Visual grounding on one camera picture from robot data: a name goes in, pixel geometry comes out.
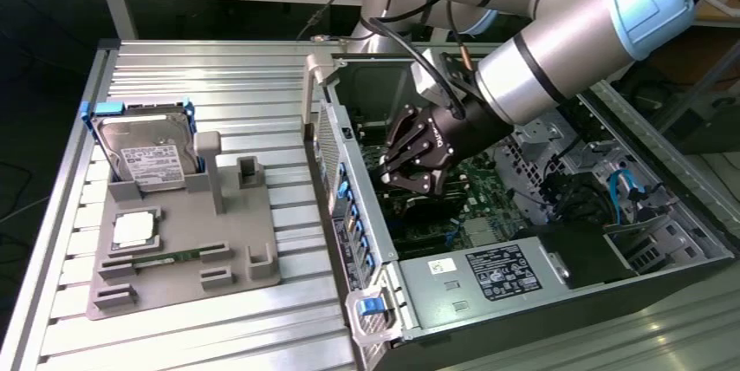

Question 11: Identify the black camera cable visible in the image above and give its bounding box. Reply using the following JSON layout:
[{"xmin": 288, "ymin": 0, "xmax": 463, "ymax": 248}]
[{"xmin": 367, "ymin": 17, "xmax": 469, "ymax": 120}]

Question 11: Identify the silver CPU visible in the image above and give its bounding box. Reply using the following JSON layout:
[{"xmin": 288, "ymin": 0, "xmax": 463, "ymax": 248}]
[{"xmin": 111, "ymin": 214, "xmax": 161, "ymax": 247}]

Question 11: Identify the grey power supply unit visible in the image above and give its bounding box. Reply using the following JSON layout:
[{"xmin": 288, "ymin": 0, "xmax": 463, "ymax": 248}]
[{"xmin": 397, "ymin": 236, "xmax": 573, "ymax": 331}]

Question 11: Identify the open black PC case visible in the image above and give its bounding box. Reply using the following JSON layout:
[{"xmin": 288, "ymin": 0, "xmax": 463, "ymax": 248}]
[{"xmin": 301, "ymin": 43, "xmax": 740, "ymax": 371}]

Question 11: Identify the grey plastic parts rack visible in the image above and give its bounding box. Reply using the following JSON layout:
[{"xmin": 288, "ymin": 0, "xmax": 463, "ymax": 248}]
[{"xmin": 84, "ymin": 130, "xmax": 283, "ymax": 322}]

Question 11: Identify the blue disk wire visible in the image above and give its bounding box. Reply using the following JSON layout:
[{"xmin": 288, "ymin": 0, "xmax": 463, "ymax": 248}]
[{"xmin": 605, "ymin": 166, "xmax": 648, "ymax": 227}]

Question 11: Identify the hard disk with blue carrier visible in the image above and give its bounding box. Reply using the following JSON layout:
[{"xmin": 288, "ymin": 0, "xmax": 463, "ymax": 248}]
[{"xmin": 79, "ymin": 95, "xmax": 201, "ymax": 194}]

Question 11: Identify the green motherboard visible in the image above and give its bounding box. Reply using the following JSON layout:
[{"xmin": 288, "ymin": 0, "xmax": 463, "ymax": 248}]
[{"xmin": 361, "ymin": 119, "xmax": 531, "ymax": 259}]

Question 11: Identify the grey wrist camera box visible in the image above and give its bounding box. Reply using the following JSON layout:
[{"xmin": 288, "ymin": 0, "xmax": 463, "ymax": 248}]
[{"xmin": 411, "ymin": 48, "xmax": 484, "ymax": 107}]

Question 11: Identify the black wire bundle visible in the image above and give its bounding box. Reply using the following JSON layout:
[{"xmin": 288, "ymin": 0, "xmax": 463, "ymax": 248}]
[{"xmin": 543, "ymin": 171, "xmax": 613, "ymax": 227}]

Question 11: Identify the silver chipset heatsink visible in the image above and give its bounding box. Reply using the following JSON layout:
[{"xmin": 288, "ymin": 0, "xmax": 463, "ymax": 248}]
[{"xmin": 465, "ymin": 219, "xmax": 509, "ymax": 247}]

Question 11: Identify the green RAM stick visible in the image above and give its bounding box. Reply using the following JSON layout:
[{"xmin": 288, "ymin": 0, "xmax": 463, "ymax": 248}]
[{"xmin": 131, "ymin": 248, "xmax": 204, "ymax": 266}]

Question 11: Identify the graphics card with black fan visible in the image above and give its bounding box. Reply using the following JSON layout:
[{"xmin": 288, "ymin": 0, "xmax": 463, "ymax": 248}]
[{"xmin": 397, "ymin": 191, "xmax": 471, "ymax": 242}]

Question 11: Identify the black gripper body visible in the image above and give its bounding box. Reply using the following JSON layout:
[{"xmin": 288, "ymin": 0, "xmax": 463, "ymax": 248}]
[{"xmin": 424, "ymin": 100, "xmax": 515, "ymax": 167}]

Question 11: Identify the silver metal drive cage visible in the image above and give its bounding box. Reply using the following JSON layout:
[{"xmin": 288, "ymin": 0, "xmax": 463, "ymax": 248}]
[{"xmin": 496, "ymin": 119, "xmax": 585, "ymax": 199}]

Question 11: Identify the black plastic shroud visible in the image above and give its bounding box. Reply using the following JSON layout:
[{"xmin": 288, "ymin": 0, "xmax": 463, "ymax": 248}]
[{"xmin": 517, "ymin": 225, "xmax": 640, "ymax": 290}]

